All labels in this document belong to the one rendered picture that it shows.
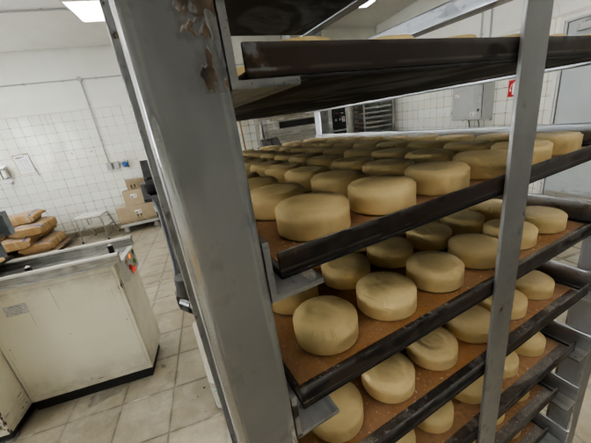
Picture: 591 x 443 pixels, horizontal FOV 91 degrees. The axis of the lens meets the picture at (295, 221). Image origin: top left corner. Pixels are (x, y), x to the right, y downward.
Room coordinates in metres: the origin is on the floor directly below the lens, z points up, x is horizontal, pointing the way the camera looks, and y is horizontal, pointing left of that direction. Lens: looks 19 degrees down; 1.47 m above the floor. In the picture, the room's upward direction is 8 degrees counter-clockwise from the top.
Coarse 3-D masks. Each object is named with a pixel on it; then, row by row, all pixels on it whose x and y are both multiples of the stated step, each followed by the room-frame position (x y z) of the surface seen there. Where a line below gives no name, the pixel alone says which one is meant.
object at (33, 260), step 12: (108, 240) 1.80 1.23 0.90; (120, 240) 1.80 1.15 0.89; (132, 240) 1.84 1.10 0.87; (48, 252) 1.72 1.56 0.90; (60, 252) 1.72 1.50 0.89; (72, 252) 1.74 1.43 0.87; (84, 252) 1.75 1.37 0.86; (12, 264) 1.66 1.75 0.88; (24, 264) 1.68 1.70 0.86; (36, 264) 1.69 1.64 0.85
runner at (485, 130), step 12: (372, 132) 0.65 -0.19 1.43; (384, 132) 0.62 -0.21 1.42; (396, 132) 0.59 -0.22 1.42; (408, 132) 0.56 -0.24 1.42; (420, 132) 0.54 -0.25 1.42; (432, 132) 0.51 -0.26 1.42; (444, 132) 0.49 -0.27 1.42; (456, 132) 0.47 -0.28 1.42; (468, 132) 0.46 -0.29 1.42; (480, 132) 0.44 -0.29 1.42; (492, 132) 0.42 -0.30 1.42; (504, 132) 0.41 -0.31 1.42; (540, 132) 0.37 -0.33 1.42; (588, 132) 0.33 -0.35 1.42
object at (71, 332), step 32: (96, 256) 1.70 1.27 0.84; (32, 288) 1.42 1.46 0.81; (64, 288) 1.46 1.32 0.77; (96, 288) 1.49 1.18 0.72; (128, 288) 1.59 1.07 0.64; (0, 320) 1.38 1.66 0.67; (32, 320) 1.41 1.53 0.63; (64, 320) 1.44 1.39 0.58; (96, 320) 1.47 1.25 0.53; (128, 320) 1.51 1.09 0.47; (32, 352) 1.39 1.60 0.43; (64, 352) 1.42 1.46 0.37; (96, 352) 1.46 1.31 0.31; (128, 352) 1.49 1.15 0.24; (32, 384) 1.37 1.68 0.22; (64, 384) 1.41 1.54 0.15; (96, 384) 1.47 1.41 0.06
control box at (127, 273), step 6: (132, 246) 1.80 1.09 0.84; (126, 252) 1.69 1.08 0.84; (120, 258) 1.60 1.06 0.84; (126, 258) 1.63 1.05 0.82; (132, 258) 1.73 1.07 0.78; (120, 264) 1.57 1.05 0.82; (126, 264) 1.60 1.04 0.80; (132, 264) 1.70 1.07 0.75; (138, 264) 1.80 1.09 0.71; (120, 270) 1.57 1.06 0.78; (126, 270) 1.58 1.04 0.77; (132, 270) 1.66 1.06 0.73; (126, 276) 1.57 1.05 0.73
